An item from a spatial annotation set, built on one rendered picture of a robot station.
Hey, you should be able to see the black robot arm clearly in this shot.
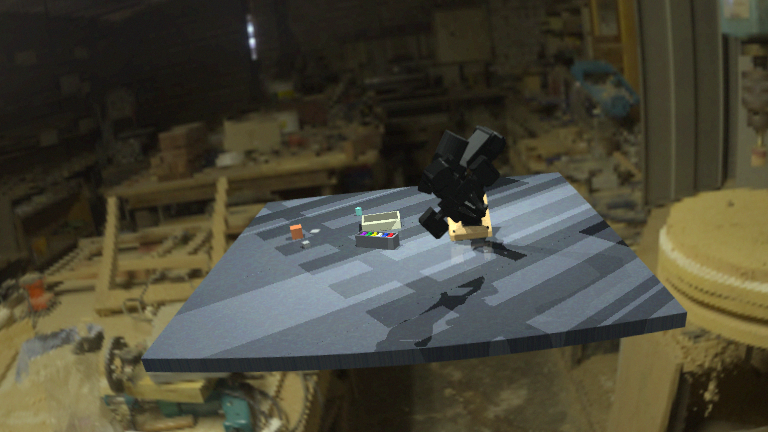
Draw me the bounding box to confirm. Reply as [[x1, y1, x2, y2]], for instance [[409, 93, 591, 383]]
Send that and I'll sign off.
[[418, 125, 506, 227]]

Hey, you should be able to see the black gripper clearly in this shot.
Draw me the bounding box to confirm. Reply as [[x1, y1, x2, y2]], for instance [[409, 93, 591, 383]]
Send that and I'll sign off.
[[419, 155, 500, 239]]

